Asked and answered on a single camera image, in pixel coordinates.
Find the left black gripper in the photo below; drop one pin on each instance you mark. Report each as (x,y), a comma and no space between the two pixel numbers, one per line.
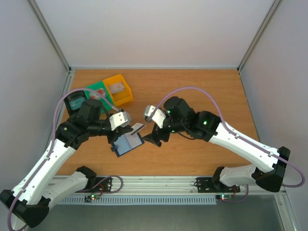
(119,131)

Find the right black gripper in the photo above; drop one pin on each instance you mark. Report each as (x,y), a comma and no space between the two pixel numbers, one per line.
(159,131)

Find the white blossom credit card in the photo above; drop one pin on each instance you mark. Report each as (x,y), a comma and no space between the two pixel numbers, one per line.
(136,128)

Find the blue card holder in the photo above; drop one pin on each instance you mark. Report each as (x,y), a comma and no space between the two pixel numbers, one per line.
(121,146)

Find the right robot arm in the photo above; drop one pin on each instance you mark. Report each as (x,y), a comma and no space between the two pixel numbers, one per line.
(266,168)

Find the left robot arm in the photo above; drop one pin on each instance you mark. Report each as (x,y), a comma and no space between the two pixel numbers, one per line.
(30,201)

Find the card in yellow bin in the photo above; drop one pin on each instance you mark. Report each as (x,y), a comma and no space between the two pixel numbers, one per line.
(116,87)

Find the red white card in bin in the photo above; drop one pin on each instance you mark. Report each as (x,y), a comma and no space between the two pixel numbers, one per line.
(97,94)

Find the teal card in black bin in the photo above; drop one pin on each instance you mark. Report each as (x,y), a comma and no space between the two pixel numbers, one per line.
(76,103)

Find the yellow plastic bin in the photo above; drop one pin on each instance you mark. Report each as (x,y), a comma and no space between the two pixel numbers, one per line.
(122,97)

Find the green plastic bin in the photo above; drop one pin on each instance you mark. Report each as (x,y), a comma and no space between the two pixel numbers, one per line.
(107,101)

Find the black plastic bin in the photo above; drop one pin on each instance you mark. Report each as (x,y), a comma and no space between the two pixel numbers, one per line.
(72,96)

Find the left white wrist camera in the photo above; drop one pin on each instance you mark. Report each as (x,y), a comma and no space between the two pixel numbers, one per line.
(120,119)

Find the aluminium front rail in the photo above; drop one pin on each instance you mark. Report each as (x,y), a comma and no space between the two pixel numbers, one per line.
(163,185)

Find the grey slotted cable duct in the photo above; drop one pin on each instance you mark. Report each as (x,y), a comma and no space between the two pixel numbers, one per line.
(114,200)

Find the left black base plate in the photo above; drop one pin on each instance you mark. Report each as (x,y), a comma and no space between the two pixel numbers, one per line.
(97,185)

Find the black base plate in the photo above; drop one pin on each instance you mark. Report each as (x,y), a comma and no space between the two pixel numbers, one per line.
(97,185)
(206,184)

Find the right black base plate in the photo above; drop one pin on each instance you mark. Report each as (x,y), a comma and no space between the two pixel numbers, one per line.
(206,184)

